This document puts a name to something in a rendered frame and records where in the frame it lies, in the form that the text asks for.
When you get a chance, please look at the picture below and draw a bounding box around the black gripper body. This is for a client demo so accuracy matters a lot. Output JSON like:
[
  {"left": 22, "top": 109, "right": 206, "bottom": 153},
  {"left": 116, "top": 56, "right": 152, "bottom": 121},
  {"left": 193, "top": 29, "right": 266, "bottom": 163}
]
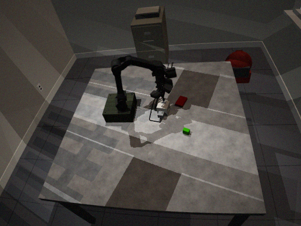
[{"left": 150, "top": 78, "right": 173, "bottom": 99}]

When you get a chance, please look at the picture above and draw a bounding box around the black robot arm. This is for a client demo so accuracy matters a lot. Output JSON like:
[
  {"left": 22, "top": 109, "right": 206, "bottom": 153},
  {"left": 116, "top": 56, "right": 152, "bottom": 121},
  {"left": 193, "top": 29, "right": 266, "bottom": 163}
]
[{"left": 111, "top": 55, "right": 177, "bottom": 112}]

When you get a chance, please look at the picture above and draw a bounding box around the small green block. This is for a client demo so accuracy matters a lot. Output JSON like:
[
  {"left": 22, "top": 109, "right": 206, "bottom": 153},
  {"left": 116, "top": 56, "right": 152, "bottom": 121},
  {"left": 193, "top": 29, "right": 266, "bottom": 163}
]
[{"left": 183, "top": 128, "right": 190, "bottom": 135}]

